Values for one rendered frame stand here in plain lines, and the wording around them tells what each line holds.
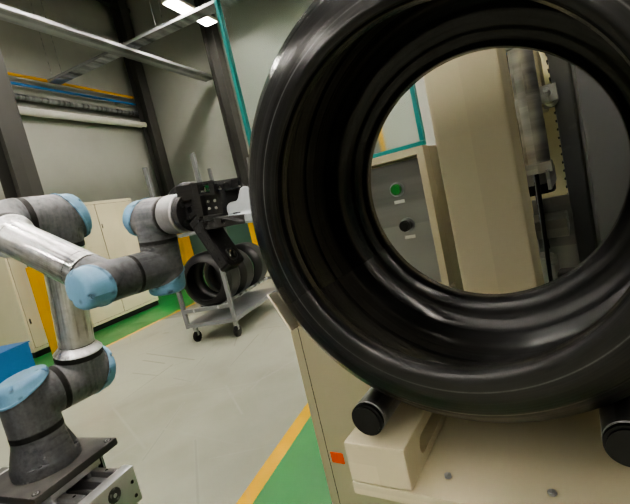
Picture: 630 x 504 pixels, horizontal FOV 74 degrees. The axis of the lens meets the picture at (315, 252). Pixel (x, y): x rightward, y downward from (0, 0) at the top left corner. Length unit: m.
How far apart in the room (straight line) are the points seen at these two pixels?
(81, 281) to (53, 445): 0.55
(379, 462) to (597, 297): 0.39
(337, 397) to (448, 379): 0.94
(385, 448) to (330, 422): 0.90
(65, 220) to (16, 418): 0.46
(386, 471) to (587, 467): 0.24
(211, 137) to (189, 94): 1.26
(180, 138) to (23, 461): 11.44
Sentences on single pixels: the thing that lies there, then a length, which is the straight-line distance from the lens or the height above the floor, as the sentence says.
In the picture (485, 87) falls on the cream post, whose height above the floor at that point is 1.32.
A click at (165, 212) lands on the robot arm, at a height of 1.23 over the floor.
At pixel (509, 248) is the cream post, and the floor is 1.03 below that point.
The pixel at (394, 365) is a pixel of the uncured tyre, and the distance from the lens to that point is 0.52.
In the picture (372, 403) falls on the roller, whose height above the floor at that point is 0.92.
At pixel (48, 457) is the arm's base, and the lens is 1.25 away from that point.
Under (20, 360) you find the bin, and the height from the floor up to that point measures 0.14.
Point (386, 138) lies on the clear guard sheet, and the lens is 1.17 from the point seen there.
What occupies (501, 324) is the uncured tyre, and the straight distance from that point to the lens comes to 0.75.
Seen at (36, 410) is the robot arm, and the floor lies 0.87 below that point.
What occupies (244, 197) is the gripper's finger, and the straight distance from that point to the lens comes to 0.70.
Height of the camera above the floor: 1.19
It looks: 7 degrees down
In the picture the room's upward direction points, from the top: 13 degrees counter-clockwise
